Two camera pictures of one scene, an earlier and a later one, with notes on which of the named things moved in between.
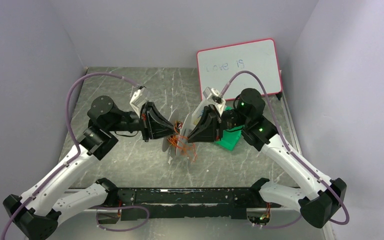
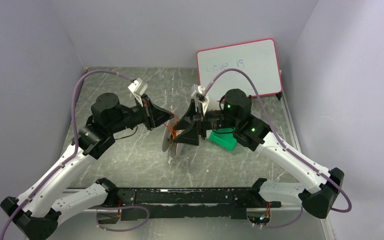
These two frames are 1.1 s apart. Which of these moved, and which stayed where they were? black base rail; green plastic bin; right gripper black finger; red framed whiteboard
Moved: right gripper black finger
Stayed: red framed whiteboard; green plastic bin; black base rail
